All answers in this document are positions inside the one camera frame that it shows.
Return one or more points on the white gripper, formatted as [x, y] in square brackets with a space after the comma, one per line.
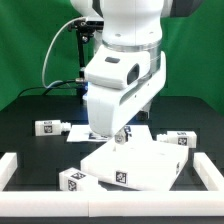
[110, 109]

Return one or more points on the white square tabletop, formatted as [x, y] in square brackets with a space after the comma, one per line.
[146, 166]

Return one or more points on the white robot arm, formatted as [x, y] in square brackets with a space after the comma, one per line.
[133, 25]

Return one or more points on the paper sheet with tags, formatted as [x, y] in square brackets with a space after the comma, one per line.
[83, 133]

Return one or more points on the white U-shaped fence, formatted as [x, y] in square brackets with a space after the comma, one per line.
[102, 204]

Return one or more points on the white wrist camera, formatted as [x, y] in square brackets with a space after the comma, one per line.
[116, 73]

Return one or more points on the black camera stand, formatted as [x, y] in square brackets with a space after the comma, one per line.
[85, 30]

